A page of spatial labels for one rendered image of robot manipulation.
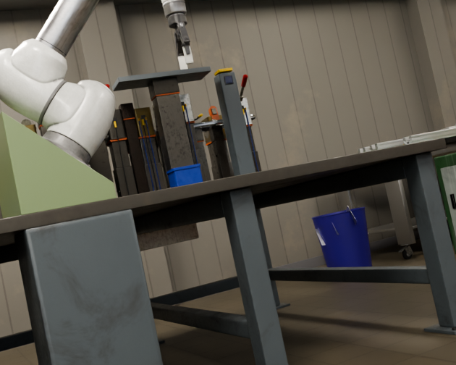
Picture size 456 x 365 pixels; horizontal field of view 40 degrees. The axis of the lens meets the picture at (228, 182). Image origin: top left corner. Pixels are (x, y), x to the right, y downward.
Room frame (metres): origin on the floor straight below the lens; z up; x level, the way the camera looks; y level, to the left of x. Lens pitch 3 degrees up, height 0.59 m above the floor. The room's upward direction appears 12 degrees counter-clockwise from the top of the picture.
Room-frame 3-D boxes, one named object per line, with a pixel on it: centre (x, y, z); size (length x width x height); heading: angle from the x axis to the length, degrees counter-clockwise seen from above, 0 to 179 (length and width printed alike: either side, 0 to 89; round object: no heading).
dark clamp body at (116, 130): (2.48, 0.39, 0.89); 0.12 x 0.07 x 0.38; 20
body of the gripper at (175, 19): (2.49, 0.06, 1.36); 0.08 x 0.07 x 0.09; 13
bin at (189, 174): (2.33, 0.15, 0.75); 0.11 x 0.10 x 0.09; 110
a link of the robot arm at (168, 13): (2.49, 0.06, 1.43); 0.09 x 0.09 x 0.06
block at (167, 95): (2.43, 0.17, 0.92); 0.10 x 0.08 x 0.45; 110
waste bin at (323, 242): (4.27, -0.70, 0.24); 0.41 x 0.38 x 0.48; 23
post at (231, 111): (2.52, -0.07, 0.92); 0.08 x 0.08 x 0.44; 20
